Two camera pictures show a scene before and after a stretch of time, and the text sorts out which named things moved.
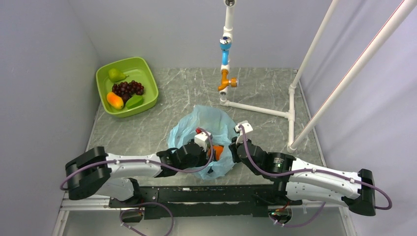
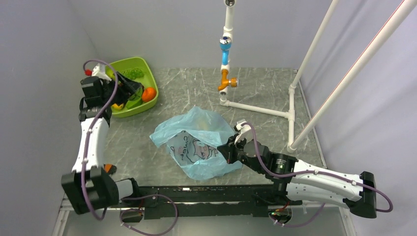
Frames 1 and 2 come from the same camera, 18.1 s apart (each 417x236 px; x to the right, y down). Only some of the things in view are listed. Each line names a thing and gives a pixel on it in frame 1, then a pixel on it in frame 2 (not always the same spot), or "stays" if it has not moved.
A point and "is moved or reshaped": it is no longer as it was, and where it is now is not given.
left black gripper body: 200,162 → 122,93
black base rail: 206,200 stays
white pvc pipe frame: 227,78 stays
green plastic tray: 126,86 stays
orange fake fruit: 219,149 → 149,93
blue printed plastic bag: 218,124 is moved or reshaped
